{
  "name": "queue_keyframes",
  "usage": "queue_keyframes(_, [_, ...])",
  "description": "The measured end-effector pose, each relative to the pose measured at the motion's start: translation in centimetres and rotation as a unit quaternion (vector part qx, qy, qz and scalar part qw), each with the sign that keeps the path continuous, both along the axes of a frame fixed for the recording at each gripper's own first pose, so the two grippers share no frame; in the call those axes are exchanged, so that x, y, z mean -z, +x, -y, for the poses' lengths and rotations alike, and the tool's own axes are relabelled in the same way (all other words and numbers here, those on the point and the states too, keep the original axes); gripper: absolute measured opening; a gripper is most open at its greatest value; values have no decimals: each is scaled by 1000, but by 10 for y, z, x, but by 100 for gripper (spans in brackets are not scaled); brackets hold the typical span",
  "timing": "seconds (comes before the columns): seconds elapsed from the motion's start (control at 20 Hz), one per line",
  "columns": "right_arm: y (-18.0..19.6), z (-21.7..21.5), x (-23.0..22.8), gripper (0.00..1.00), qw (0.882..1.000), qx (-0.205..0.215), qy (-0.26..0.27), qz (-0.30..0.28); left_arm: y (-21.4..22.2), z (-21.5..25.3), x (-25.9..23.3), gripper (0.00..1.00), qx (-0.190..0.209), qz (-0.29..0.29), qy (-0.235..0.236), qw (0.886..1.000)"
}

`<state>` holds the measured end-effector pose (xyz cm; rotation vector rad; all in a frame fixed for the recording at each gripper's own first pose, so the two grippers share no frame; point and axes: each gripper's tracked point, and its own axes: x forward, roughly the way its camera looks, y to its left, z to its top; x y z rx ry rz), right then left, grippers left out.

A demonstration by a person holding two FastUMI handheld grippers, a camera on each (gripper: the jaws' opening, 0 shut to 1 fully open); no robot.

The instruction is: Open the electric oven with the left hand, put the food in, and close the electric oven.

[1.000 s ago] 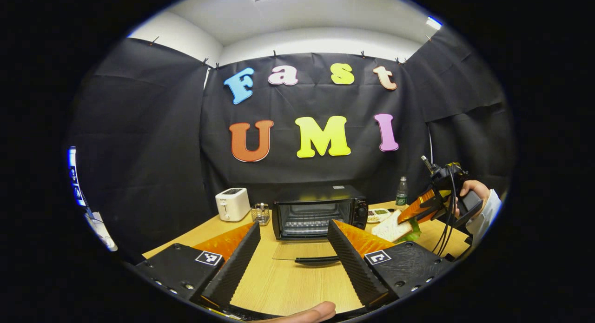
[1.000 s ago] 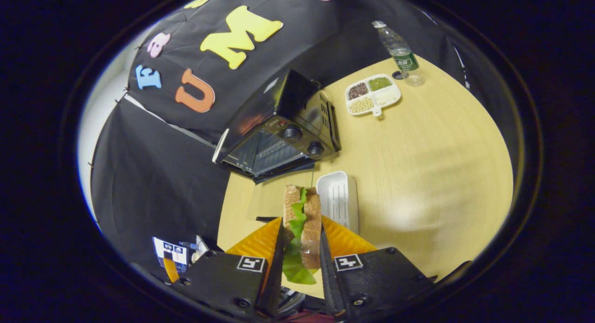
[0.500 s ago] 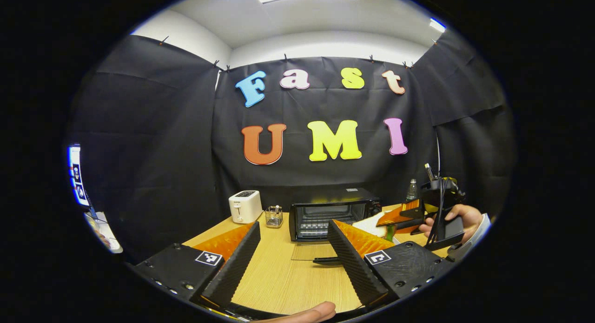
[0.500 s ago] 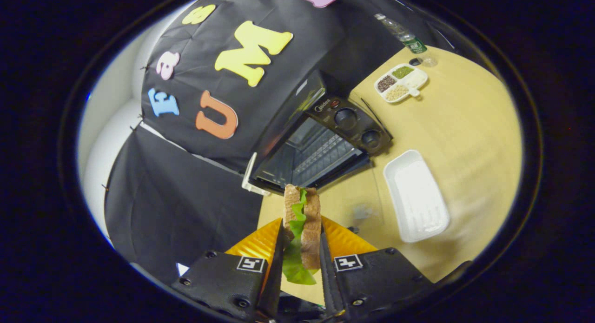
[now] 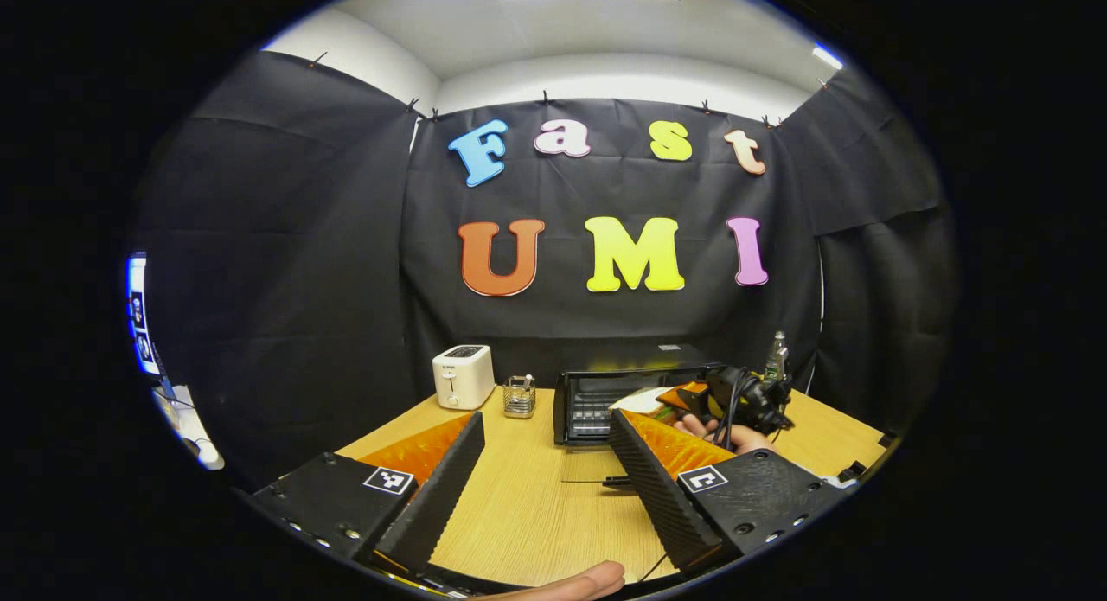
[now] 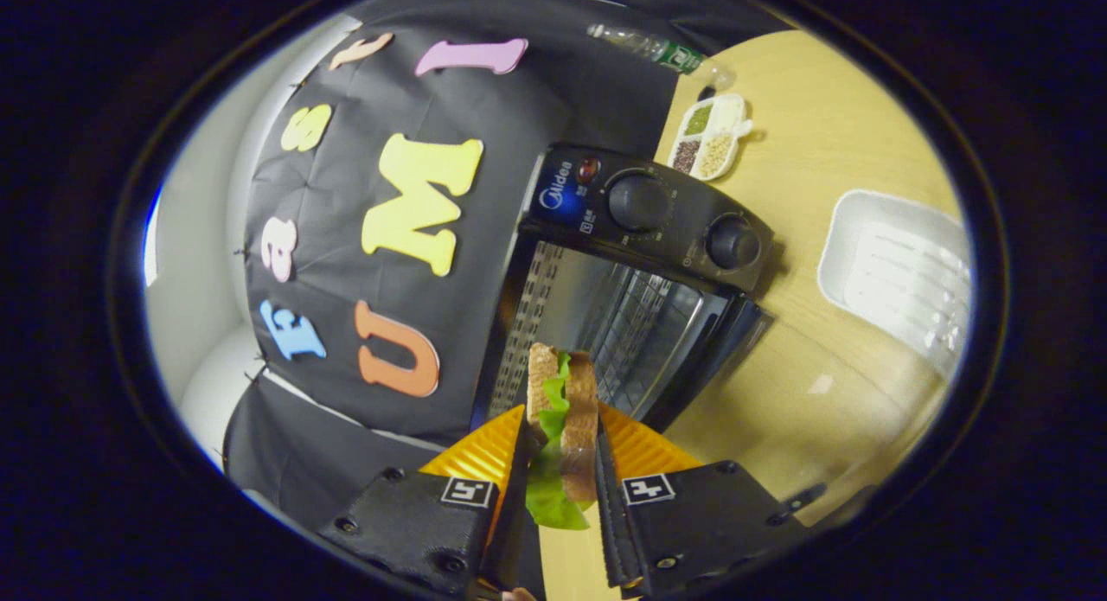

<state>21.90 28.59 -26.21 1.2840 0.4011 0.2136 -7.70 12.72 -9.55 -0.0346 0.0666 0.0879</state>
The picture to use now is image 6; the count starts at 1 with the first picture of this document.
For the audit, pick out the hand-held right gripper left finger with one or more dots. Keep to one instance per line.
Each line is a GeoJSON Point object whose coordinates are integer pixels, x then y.
{"type": "Point", "coordinates": [415, 523]}

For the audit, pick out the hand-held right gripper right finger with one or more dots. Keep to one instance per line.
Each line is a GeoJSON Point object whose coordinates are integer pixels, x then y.
{"type": "Point", "coordinates": [692, 523]}

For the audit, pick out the lettuce sandwich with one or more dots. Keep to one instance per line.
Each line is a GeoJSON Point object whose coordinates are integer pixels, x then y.
{"type": "Point", "coordinates": [581, 411]}

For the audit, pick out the black electric oven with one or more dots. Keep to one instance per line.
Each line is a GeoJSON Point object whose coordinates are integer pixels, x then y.
{"type": "Point", "coordinates": [657, 212]}

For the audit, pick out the white rectangular tray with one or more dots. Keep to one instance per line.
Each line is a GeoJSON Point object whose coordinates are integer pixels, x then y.
{"type": "Point", "coordinates": [899, 272]}

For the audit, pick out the white divided seasoning dish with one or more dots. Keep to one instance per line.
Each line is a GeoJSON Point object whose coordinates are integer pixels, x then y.
{"type": "Point", "coordinates": [709, 138]}

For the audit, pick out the black backdrop cloth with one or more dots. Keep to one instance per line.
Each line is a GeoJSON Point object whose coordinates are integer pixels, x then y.
{"type": "Point", "coordinates": [519, 108]}

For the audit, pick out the clear plastic water bottle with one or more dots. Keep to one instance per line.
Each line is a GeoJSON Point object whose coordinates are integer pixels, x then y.
{"type": "Point", "coordinates": [666, 52]}

